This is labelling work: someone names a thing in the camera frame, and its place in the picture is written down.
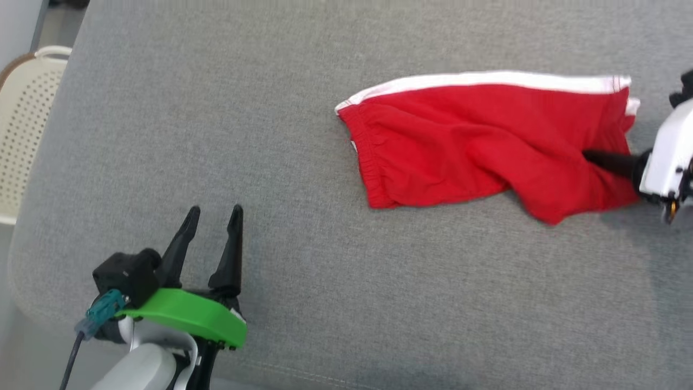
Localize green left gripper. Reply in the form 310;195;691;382
115;204;249;351

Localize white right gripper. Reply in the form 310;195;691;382
581;96;693;211

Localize red shorts with white stripe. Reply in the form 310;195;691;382
334;70;642;226

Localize grey fabric sofa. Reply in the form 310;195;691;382
8;0;693;390

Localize cream perforated laundry basket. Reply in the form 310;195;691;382
0;45;73;226

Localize left camera cable teal plug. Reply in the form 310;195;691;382
58;288;128;390

